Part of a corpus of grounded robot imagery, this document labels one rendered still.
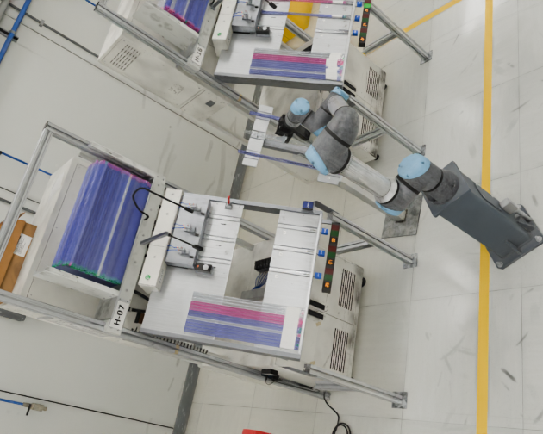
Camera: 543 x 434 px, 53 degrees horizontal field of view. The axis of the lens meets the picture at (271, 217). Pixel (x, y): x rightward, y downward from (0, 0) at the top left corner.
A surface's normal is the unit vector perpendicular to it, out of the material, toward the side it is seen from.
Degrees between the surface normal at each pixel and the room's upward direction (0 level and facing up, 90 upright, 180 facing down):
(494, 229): 90
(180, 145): 90
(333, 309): 90
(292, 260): 46
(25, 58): 90
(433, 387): 0
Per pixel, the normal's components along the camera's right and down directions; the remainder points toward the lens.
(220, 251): -0.07, -0.43
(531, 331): -0.75, -0.39
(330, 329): 0.63, -0.22
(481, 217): 0.13, 0.70
